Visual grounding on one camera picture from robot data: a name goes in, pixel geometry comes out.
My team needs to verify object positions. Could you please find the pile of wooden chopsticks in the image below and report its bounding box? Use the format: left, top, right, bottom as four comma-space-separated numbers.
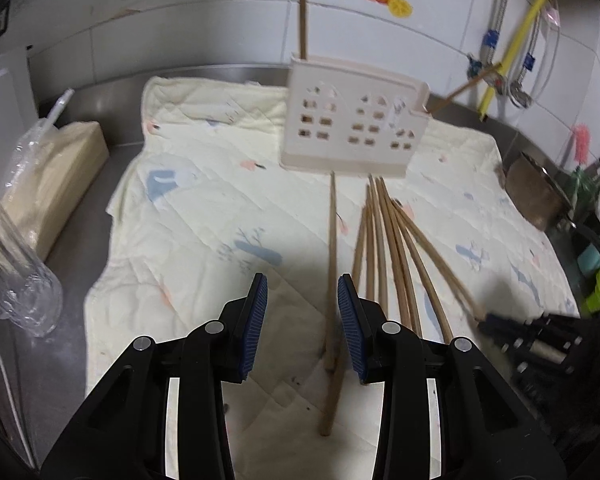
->
319, 170, 456, 438

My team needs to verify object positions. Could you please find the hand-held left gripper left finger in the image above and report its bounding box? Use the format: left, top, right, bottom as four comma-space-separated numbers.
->
39, 273, 269, 480

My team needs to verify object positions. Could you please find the metal valve red handle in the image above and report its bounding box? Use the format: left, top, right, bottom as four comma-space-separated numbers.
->
466, 52, 511, 95

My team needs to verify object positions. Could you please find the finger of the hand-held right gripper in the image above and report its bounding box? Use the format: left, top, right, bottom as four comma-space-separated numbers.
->
500, 335, 537, 362
478, 312, 548, 337

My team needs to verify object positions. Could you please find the green plastic object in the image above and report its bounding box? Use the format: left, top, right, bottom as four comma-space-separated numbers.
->
580, 265, 600, 316

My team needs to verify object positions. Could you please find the steel pot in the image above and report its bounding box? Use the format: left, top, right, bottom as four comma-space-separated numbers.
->
502, 152, 576, 231

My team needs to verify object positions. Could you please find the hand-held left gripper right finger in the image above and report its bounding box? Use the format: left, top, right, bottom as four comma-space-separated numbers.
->
337, 273, 566, 480

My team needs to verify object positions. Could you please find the braided metal hose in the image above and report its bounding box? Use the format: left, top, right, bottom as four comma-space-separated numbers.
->
509, 10, 556, 107
484, 0, 514, 61

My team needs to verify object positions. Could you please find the cream printed quilted cloth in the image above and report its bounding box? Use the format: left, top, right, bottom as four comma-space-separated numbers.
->
83, 76, 581, 480

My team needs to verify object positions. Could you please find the cream plastic chopstick holder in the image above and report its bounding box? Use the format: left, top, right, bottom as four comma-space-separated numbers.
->
280, 55, 431, 179

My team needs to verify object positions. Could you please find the pink brush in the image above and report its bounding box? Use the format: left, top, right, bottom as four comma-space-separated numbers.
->
572, 125, 594, 167

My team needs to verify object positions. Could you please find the yellow gas hose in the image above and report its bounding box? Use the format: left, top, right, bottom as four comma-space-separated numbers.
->
476, 0, 558, 121

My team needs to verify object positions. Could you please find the green glass bottle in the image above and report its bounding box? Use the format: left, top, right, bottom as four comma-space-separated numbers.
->
565, 167, 600, 222

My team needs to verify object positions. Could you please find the clear plastic tube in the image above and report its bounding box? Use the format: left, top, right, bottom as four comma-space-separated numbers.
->
542, 0, 565, 111

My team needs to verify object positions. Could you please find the clear plastic bag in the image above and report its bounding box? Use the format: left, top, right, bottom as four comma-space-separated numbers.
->
0, 89, 76, 221
0, 190, 63, 338

